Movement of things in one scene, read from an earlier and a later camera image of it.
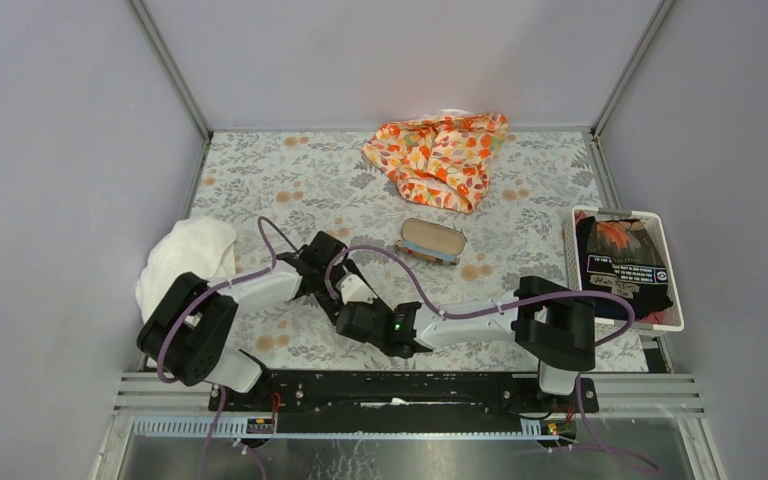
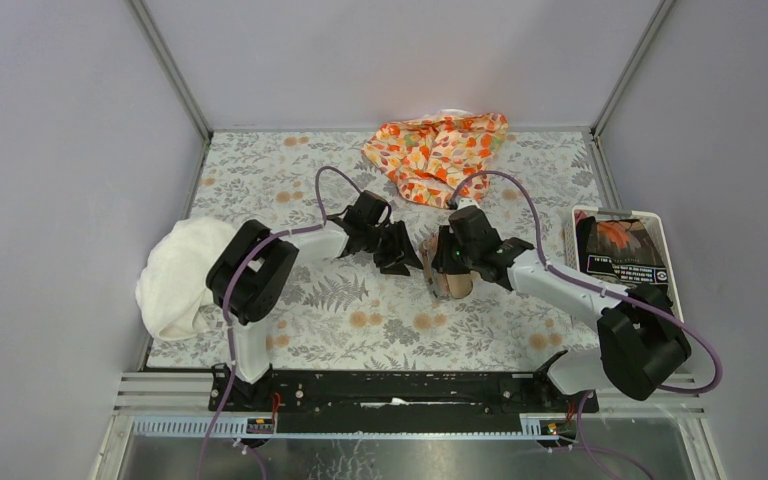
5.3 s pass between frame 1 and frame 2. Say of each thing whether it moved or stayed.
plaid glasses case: moved
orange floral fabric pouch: stayed
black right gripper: moved
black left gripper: moved
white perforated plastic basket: stayed
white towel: stayed
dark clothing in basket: stayed
